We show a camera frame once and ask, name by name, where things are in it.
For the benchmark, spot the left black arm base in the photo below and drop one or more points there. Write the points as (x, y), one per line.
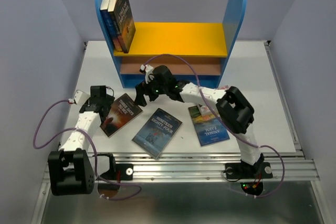
(122, 172)

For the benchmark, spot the blue and yellow bookshelf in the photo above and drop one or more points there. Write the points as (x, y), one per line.
(206, 46)

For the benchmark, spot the Nineteen Eighty-Four book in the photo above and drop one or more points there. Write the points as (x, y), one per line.
(157, 132)

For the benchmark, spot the Three Days to See book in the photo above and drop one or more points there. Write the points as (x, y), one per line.
(123, 110)

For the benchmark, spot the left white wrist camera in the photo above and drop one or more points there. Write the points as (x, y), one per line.
(79, 98)

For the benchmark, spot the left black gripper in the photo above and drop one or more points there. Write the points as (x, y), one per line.
(108, 102)

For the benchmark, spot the Little Women book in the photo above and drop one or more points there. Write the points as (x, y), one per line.
(204, 110)

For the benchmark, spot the Jane Eyre book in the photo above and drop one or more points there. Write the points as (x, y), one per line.
(109, 24)

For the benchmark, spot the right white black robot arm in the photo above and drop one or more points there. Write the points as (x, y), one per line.
(229, 105)

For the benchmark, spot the Animal Farm book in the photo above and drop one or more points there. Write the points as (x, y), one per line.
(208, 129)

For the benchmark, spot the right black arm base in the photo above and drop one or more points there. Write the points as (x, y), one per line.
(234, 171)

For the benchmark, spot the aluminium mounting rail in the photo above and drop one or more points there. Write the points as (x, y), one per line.
(203, 167)

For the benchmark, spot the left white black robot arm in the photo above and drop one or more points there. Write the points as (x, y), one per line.
(70, 170)

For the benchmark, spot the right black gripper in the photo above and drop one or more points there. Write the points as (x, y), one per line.
(142, 88)

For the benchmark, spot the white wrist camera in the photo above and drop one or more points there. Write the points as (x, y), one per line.
(79, 98)
(147, 71)

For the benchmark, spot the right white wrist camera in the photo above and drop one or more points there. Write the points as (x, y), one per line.
(147, 71)

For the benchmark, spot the A Tale of Two Cities book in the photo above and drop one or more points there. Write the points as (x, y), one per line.
(122, 23)

